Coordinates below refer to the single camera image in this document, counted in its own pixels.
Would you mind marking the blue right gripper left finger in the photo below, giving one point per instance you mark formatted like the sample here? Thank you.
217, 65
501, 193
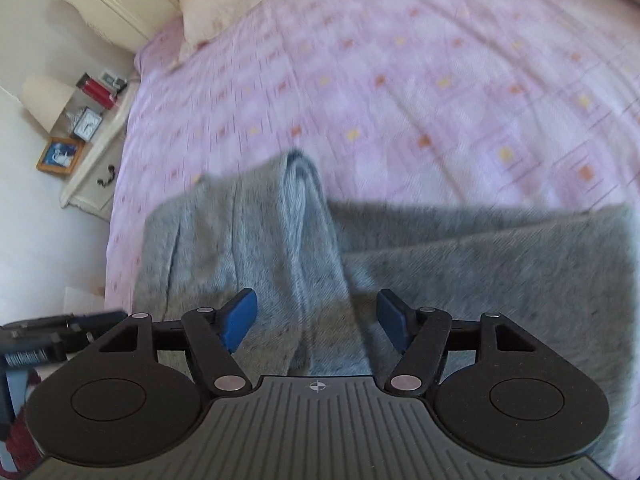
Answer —
235, 318

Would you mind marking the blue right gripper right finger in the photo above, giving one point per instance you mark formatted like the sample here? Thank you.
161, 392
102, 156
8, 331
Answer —
398, 320

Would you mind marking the grey speckled pants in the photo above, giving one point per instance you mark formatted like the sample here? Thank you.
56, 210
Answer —
571, 278

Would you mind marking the small alarm clock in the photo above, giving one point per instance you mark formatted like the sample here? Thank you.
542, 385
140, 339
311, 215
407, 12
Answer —
86, 124

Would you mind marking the cream nightstand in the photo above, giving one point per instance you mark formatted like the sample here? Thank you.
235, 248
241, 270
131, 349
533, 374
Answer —
105, 148

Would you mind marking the white table lamp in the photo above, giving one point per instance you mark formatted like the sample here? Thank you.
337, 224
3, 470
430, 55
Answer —
45, 98

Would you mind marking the pink patterned bed sheet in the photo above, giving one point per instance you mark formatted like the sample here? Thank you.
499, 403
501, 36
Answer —
496, 102

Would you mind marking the red thermos bottle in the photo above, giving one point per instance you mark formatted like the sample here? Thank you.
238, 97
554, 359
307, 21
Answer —
96, 91

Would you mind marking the small white charger cube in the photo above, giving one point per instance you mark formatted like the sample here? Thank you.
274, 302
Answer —
115, 83

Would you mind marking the black drawer handle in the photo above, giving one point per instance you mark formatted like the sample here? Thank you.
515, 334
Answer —
111, 176

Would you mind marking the wooden photo frame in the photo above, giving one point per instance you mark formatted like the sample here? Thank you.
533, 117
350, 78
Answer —
60, 156

